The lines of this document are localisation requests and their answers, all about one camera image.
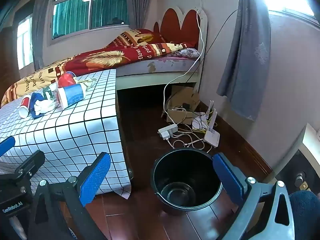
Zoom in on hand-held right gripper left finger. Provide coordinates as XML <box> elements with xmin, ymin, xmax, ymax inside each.
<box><xmin>26</xmin><ymin>152</ymin><xmax>112</xmax><ymax>240</ymax></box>

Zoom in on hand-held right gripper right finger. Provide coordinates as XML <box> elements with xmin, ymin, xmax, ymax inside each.
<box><xmin>212</xmin><ymin>152</ymin><xmax>298</xmax><ymax>240</ymax></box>

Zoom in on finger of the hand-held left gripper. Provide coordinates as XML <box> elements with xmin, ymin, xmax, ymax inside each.
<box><xmin>0</xmin><ymin>150</ymin><xmax>46</xmax><ymax>182</ymax></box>
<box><xmin>0</xmin><ymin>136</ymin><xmax>15</xmax><ymax>157</ymax></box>

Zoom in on black plastic bucket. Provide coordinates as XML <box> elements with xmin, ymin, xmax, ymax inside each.
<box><xmin>151</xmin><ymin>148</ymin><xmax>223</xmax><ymax>216</ymax></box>

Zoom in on red white paper cup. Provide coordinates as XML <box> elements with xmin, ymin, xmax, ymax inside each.
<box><xmin>19</xmin><ymin>96</ymin><xmax>32</xmax><ymax>118</ymax></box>

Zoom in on green white milk carton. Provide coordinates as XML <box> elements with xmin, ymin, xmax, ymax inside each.
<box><xmin>42</xmin><ymin>85</ymin><xmax>57</xmax><ymax>100</ymax></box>

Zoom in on plastic jar blue lid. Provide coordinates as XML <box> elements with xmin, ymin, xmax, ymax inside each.
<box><xmin>57</xmin><ymin>83</ymin><xmax>87</xmax><ymax>110</ymax></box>

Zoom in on white router with antennas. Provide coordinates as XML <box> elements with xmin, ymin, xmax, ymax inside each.
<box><xmin>204</xmin><ymin>100</ymin><xmax>220</xmax><ymax>147</ymax></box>

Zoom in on white grid tablecloth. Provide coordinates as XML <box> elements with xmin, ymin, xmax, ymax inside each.
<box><xmin>0</xmin><ymin>69</ymin><xmax>133</xmax><ymax>200</ymax></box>

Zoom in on small white box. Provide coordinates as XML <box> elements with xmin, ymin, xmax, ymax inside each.
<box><xmin>191</xmin><ymin>115</ymin><xmax>208</xmax><ymax>130</ymax></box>

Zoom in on white power strip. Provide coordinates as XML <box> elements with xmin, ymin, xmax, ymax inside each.
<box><xmin>158</xmin><ymin>124</ymin><xmax>178</xmax><ymax>140</ymax></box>

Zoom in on brown wooden wardrobe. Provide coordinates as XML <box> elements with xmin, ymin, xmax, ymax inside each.
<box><xmin>0</xmin><ymin>24</ymin><xmax>22</xmax><ymax>93</ymax></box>

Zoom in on person's blue trouser leg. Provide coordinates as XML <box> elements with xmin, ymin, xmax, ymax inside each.
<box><xmin>289</xmin><ymin>190</ymin><xmax>320</xmax><ymax>240</ymax></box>

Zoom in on white bedside cabinet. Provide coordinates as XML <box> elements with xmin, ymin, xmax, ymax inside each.
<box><xmin>271</xmin><ymin>122</ymin><xmax>320</xmax><ymax>198</ymax></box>

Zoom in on brown cardboard box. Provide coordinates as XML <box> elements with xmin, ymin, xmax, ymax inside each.
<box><xmin>161</xmin><ymin>85</ymin><xmax>202</xmax><ymax>125</ymax></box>

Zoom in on small bright window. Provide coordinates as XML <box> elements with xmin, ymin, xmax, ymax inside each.
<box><xmin>16</xmin><ymin>14</ymin><xmax>34</xmax><ymax>70</ymax></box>

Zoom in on bed with red-yellow blanket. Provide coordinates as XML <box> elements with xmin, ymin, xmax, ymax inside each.
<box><xmin>0</xmin><ymin>29</ymin><xmax>187</xmax><ymax>108</ymax></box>

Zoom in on blue grey curtain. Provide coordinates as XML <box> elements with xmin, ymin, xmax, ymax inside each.
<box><xmin>216</xmin><ymin>0</ymin><xmax>272</xmax><ymax>122</ymax></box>

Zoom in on grey purple mattress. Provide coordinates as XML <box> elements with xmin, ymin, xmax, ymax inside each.
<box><xmin>116</xmin><ymin>54</ymin><xmax>200</xmax><ymax>77</ymax></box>

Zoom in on floral pillow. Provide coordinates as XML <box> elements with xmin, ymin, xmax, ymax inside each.
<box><xmin>171</xmin><ymin>47</ymin><xmax>202</xmax><ymax>59</ymax></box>

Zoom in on large window with green glass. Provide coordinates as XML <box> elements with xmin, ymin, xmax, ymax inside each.
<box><xmin>49</xmin><ymin>0</ymin><xmax>132</xmax><ymax>46</ymax></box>

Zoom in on red yellow printed pillow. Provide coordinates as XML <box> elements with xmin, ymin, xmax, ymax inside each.
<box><xmin>110</xmin><ymin>29</ymin><xmax>163</xmax><ymax>48</ymax></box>

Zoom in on white bed with red headboard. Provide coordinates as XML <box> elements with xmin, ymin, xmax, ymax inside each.
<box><xmin>116</xmin><ymin>6</ymin><xmax>208</xmax><ymax>92</ymax></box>

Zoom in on tangled white cables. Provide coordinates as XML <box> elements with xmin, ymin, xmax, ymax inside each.
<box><xmin>167</xmin><ymin>127</ymin><xmax>213</xmax><ymax>155</ymax></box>

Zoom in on thin black cable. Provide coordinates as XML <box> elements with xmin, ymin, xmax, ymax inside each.
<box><xmin>187</xmin><ymin>7</ymin><xmax>238</xmax><ymax>90</ymax></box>

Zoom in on long white cable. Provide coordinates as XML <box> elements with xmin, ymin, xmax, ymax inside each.
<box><xmin>162</xmin><ymin>0</ymin><xmax>209</xmax><ymax>128</ymax></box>

